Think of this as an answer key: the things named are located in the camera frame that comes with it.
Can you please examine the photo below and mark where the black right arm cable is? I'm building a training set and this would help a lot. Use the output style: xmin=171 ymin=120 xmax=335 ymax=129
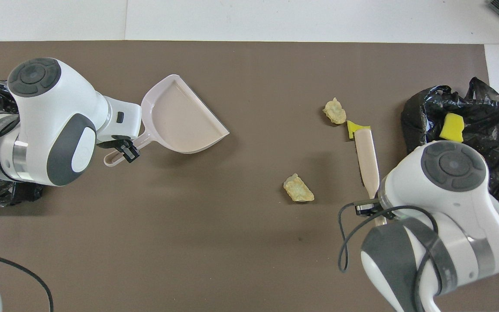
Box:
xmin=337 ymin=201 xmax=445 ymax=312

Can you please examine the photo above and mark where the black bag-lined bin, crumpled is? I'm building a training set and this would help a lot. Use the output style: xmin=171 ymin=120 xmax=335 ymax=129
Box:
xmin=401 ymin=77 xmax=499 ymax=227

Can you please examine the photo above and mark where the brown paper table mat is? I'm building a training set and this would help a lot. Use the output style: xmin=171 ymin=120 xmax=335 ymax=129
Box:
xmin=0 ymin=41 xmax=499 ymax=312

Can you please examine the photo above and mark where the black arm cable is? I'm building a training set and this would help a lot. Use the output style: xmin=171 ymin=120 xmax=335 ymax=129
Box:
xmin=337 ymin=201 xmax=445 ymax=312
xmin=0 ymin=249 xmax=55 ymax=312

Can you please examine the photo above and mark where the pale yellow foam chunk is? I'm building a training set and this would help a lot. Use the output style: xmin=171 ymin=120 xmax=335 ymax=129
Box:
xmin=283 ymin=173 xmax=315 ymax=203
xmin=323 ymin=97 xmax=347 ymax=125

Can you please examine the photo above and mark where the beige plastic dustpan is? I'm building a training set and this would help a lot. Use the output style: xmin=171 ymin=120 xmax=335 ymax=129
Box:
xmin=103 ymin=74 xmax=230 ymax=168

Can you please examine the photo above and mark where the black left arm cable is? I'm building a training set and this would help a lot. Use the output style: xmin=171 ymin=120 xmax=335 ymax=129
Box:
xmin=0 ymin=249 xmax=55 ymax=312

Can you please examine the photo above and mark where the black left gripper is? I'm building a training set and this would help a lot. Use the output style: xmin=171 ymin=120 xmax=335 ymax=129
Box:
xmin=97 ymin=136 xmax=141 ymax=164

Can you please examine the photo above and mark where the yellow sponge wedge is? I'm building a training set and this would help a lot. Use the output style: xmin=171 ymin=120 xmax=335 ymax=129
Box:
xmin=347 ymin=120 xmax=372 ymax=140

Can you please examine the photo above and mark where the yellow sponge with green pad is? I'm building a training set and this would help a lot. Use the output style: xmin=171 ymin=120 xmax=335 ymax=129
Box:
xmin=439 ymin=113 xmax=465 ymax=144

